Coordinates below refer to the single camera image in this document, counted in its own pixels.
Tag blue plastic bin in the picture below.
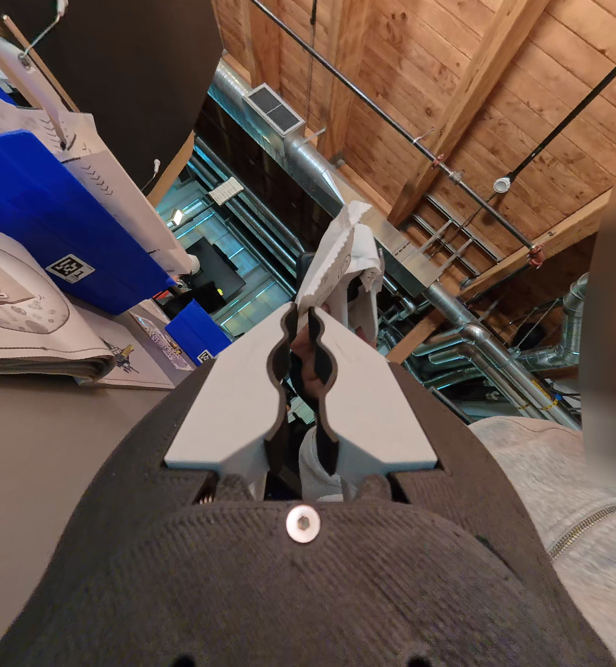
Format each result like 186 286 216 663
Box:
164 299 234 365
0 60 177 317

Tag silver ventilation ducts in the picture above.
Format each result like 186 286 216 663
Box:
209 68 590 428

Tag white hanging panel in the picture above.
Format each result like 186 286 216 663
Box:
207 176 245 205

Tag printed sticker sheet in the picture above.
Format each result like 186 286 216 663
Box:
130 312 195 372

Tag black panel wooden frame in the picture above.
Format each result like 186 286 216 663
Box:
0 0 226 209

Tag open instruction booklet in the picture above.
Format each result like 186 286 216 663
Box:
0 223 177 392

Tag white air vent grille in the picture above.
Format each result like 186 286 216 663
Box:
243 83 307 137

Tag person's right forearm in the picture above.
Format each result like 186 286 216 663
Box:
299 427 358 502

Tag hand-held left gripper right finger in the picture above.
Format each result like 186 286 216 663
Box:
307 306 440 499

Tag person's right hand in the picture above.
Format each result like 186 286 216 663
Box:
290 328 317 399

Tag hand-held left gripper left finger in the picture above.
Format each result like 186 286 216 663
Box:
164 302 295 499

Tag small white paper bag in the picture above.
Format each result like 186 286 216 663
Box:
295 200 385 324

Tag metal wire stand white tips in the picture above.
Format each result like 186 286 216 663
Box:
0 0 163 178

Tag person's grey hoodie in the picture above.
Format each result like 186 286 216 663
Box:
467 416 616 667

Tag black monitor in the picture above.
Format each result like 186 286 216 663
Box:
180 237 247 316

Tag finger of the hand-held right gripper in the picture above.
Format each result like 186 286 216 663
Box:
346 284 382 342

